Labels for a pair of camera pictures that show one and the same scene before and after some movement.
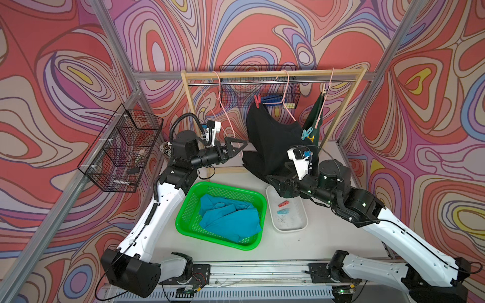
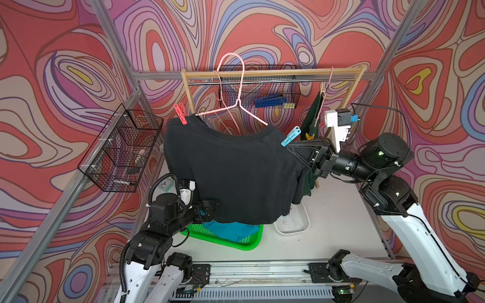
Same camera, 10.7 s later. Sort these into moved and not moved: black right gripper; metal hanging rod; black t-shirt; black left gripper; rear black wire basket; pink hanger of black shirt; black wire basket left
Moved: black left gripper; black right gripper; pink hanger of black shirt; black t-shirt
Not moved: rear black wire basket; black wire basket left; metal hanging rod
